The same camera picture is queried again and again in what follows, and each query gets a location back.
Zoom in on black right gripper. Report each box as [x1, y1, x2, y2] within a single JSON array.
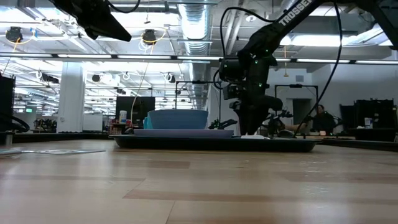
[[233, 93, 284, 136]]

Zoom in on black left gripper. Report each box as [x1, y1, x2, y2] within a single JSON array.
[[51, 0, 133, 43]]

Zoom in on lilac round plate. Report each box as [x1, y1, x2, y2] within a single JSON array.
[[133, 128, 234, 139]]

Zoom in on blue bowl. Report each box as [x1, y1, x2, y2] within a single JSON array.
[[146, 109, 210, 131]]

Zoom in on dark green serving tray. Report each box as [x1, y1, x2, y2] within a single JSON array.
[[108, 134, 322, 153]]

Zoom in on black ceiling-hung device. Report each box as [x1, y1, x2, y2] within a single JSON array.
[[142, 29, 157, 45], [5, 26, 23, 43]]

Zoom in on person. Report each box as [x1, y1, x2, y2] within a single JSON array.
[[284, 104, 336, 134]]

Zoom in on white pillar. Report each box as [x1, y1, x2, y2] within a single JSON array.
[[57, 61, 86, 133]]

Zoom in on black monitor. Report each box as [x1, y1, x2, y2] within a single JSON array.
[[115, 96, 156, 129]]

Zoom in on white cabinet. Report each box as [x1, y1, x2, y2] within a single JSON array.
[[82, 114, 104, 132]]

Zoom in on black cabinet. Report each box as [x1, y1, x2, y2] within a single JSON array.
[[338, 98, 398, 142]]

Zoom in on black screen panel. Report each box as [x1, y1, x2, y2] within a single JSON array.
[[0, 76, 16, 133]]

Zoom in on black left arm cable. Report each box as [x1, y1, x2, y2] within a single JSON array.
[[107, 0, 141, 14]]

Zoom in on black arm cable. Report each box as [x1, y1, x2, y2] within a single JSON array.
[[107, 0, 141, 14], [294, 0, 343, 136]]

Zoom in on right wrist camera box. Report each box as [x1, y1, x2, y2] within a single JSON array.
[[222, 83, 246, 101]]

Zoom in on black metal frame stand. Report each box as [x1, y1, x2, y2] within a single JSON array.
[[175, 80, 223, 125], [275, 83, 320, 134]]

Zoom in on silver ventilation duct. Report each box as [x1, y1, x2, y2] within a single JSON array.
[[177, 0, 214, 111]]

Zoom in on looped black cable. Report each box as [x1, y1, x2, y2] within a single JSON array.
[[219, 6, 276, 60]]

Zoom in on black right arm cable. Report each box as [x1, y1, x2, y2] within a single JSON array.
[[294, 0, 343, 136]]

